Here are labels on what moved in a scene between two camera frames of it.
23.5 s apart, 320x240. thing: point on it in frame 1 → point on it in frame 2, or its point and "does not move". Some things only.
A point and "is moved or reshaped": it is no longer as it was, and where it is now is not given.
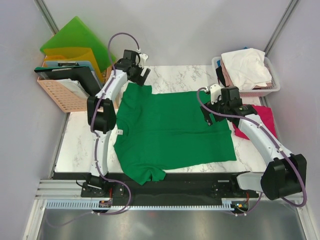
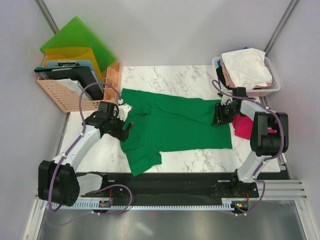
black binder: [84, 75] does not move
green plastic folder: [78, 33] does not move
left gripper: [140, 80] → [121, 134]
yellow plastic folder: [72, 54] does not move
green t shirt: [157, 132] is moved or reshaped
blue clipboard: [58, 64] does not move
